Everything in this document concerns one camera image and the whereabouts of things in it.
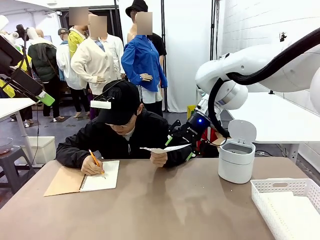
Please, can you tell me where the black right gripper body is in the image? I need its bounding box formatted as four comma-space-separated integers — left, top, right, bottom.
178, 111, 211, 146

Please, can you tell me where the white paper sheet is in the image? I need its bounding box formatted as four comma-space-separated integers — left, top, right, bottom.
139, 143, 192, 154

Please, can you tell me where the yellow pencil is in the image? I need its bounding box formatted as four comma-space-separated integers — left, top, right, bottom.
88, 149, 107, 180

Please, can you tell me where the person's left forearm black sleeve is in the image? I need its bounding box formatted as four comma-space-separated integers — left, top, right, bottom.
166, 147, 193, 168

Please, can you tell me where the person's right forearm black sleeve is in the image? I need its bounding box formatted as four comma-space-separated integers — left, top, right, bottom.
55, 142, 102, 170

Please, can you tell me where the stack of white paper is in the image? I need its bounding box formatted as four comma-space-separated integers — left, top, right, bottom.
259, 191, 320, 240

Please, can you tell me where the person's left hand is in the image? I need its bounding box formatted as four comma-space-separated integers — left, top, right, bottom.
149, 147, 169, 168

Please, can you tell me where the person's right hand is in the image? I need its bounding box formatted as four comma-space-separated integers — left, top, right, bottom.
80, 154, 105, 176

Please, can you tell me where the red bag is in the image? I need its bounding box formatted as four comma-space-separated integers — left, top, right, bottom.
196, 127, 221, 157

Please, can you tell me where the yellow green bag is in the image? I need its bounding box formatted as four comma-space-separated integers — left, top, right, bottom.
186, 104, 197, 120

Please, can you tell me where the yellow garment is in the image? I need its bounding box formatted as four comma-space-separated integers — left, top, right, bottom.
0, 53, 33, 99

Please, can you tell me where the brown cardboard box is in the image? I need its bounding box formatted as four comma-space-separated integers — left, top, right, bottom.
212, 131, 228, 148

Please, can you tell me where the person's black jacket torso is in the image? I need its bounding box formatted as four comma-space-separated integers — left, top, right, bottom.
55, 108, 198, 169

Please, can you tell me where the small white table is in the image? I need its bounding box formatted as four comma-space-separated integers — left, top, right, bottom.
0, 97, 38, 166

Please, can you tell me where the white lidded trash bin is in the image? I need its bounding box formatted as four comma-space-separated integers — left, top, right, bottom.
217, 119, 258, 185

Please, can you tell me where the black baseball cap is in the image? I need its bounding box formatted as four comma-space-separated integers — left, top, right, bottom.
96, 79, 141, 126

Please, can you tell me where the yellow jacket mannequin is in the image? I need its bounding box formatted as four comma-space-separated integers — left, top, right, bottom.
67, 7, 90, 60

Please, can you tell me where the glass bowl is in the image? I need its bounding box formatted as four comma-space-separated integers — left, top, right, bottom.
0, 136, 14, 155

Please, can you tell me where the white storage box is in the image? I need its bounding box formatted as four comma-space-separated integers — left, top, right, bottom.
23, 136, 56, 165

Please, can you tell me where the cream jacket mannequin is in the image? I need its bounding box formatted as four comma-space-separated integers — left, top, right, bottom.
70, 13, 126, 97

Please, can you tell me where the black stool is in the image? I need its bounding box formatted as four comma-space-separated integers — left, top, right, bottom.
0, 146, 35, 196

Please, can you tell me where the blue shirt mannequin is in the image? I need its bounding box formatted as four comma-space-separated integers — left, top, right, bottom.
121, 11, 168, 117

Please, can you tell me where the white perforated plastic basket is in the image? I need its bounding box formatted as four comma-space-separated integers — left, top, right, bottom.
250, 177, 320, 240

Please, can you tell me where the large white table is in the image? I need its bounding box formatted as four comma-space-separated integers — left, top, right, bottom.
224, 91, 320, 163

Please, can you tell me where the black t-shirt mannequin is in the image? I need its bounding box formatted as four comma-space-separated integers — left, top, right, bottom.
147, 32, 168, 76

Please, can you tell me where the spiral notebook brown cover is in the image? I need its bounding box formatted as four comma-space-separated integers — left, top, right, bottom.
43, 160, 121, 197

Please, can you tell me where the black backdrop stand pole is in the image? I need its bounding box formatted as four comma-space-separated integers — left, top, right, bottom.
211, 0, 220, 61
159, 0, 169, 113

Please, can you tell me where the black bucket hat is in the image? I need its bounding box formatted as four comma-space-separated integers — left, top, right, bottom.
125, 0, 149, 18

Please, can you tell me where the black background camera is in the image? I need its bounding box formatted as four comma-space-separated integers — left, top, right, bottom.
16, 24, 30, 41

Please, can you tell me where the black cable conduit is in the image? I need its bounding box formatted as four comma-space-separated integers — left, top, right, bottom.
208, 29, 320, 140

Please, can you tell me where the white head-mounted camera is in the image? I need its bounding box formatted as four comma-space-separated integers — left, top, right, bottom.
89, 96, 113, 110

